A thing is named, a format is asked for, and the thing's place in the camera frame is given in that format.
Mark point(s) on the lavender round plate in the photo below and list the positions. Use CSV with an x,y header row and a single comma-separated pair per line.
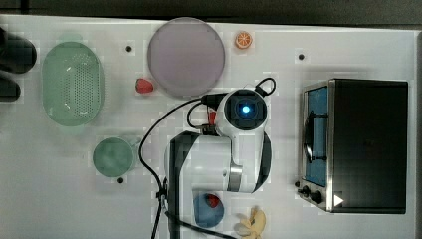
x,y
186,56

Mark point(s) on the plush banana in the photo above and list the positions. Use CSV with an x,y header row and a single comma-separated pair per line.
x,y
253,226

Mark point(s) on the plush strawberry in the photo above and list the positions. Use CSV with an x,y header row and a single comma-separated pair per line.
x,y
143,86

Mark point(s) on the black small pot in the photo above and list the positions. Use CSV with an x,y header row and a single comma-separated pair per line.
x,y
9,90

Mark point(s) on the green mug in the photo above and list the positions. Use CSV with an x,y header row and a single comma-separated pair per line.
x,y
115,156

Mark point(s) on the orange slice toy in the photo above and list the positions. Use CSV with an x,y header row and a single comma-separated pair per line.
x,y
243,40

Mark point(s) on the red plush ketchup bottle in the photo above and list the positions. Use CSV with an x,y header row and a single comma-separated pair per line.
x,y
211,117

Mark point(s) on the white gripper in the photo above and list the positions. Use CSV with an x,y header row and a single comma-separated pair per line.
x,y
240,111

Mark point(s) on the green oval colander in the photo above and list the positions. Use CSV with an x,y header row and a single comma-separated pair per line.
x,y
73,84

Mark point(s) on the toaster oven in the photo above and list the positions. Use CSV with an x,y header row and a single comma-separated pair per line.
x,y
354,146

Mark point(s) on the blue cup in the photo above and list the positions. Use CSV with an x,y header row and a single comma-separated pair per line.
x,y
206,216

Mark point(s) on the black pan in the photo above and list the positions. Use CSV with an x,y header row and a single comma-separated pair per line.
x,y
17,55

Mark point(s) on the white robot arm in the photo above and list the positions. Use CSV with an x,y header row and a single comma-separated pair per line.
x,y
235,156

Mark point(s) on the small red toy in cup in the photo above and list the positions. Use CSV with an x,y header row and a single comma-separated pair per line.
x,y
212,200

